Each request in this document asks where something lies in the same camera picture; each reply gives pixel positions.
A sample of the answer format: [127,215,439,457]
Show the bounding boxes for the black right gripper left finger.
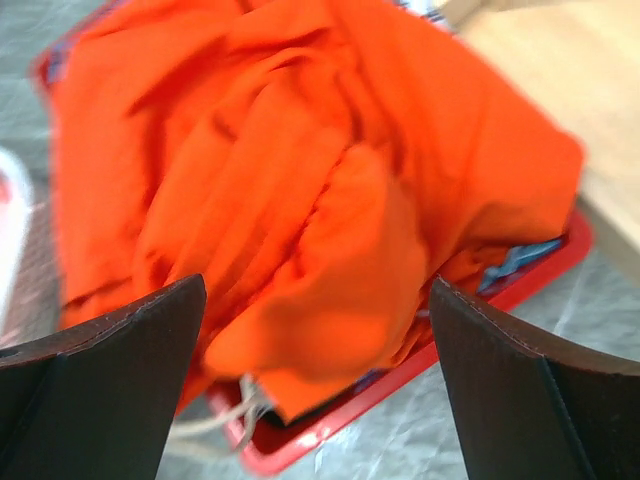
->
[1,275,206,479]

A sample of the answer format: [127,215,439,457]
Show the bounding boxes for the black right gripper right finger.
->
[429,279,639,479]

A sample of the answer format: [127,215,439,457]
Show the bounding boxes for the orange drawstring shorts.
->
[49,1,583,421]

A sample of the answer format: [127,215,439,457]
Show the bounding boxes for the blue leaf-patterned shorts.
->
[476,239,562,293]

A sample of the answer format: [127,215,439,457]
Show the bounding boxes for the red plastic bin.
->
[29,0,595,477]

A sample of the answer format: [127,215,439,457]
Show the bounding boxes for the white perforated laundry basket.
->
[1,147,34,329]

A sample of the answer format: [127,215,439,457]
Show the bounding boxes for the wooden clothes rack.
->
[456,1,639,279]

